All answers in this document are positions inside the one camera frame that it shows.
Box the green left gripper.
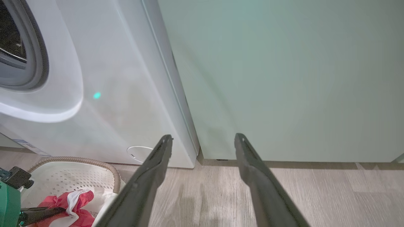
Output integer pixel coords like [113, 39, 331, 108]
[0, 180, 68, 227]

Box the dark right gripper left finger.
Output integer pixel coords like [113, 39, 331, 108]
[92, 135, 173, 227]

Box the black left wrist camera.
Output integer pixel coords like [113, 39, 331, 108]
[0, 166, 34, 190]

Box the washing machine label sticker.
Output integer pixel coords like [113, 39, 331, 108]
[13, 139, 51, 157]

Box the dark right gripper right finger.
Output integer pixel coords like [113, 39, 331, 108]
[234, 133, 311, 227]

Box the red white garment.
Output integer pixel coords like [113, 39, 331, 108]
[33, 190, 96, 227]

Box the pale green cabinet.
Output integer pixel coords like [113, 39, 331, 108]
[158, 0, 404, 163]

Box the white washing machine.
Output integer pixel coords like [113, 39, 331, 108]
[0, 0, 200, 168]

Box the cream perforated laundry basket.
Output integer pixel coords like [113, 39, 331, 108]
[21, 157, 127, 227]

